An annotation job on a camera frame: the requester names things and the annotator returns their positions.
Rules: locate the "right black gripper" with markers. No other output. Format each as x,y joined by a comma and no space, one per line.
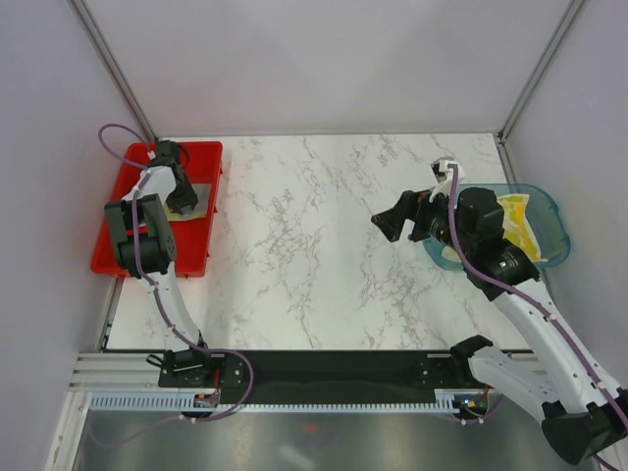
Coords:
412,205

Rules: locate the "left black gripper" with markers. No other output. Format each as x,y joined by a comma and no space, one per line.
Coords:
190,199

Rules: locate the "grey frog towel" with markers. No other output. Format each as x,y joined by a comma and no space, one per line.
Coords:
204,198

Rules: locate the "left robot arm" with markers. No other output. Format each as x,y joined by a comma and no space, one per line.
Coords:
144,244

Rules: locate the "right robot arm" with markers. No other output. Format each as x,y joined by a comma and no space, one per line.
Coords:
581,408

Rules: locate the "cream towel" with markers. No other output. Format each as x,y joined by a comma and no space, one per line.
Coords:
450,255

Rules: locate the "yellow patterned towel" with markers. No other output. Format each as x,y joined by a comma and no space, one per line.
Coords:
516,226

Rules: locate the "blue transparent plastic tub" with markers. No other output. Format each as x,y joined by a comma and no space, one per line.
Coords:
544,217

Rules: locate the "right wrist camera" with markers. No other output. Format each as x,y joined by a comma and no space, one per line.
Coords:
446,170

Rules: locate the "left aluminium frame post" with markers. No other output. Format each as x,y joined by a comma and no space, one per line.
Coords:
106,56

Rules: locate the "aluminium frame post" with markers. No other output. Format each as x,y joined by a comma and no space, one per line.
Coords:
106,56
559,35

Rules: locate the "white cable duct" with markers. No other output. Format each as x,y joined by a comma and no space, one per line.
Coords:
191,402

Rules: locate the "aluminium front rail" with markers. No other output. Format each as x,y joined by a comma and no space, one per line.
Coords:
113,372

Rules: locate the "right aluminium frame post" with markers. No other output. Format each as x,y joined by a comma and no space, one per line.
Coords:
559,35

